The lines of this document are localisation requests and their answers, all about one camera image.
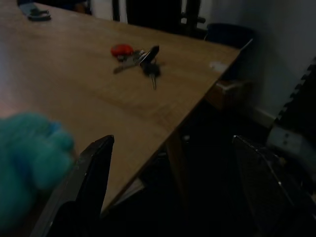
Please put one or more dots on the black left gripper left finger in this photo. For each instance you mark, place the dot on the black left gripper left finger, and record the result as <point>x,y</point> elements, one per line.
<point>93,177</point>

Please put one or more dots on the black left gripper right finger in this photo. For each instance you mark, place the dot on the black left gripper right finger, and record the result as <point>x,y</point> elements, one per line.
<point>266,187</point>

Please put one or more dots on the teal fuzzy cloth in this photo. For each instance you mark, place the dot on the teal fuzzy cloth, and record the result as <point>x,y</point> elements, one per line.
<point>27,168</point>

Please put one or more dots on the black foam puzzle mat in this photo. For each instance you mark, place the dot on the black foam puzzle mat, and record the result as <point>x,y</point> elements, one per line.
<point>300,98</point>

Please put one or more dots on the wooden table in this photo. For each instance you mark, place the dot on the wooden table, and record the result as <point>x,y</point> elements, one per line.
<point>98,81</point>

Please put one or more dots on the key bunch with red fob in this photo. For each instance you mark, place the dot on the key bunch with red fob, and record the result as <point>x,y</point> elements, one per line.
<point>138,60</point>

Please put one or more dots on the white paper scrap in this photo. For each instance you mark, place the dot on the white paper scrap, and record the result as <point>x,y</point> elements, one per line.
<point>217,65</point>

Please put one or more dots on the dark blue round bin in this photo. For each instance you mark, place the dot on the dark blue round bin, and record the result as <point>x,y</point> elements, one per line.
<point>229,33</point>

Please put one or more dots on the dark wooden chair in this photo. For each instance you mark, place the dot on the dark wooden chair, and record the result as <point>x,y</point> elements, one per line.
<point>190,17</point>

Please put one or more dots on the grey metal bracket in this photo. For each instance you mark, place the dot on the grey metal bracket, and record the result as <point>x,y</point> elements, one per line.
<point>287,140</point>

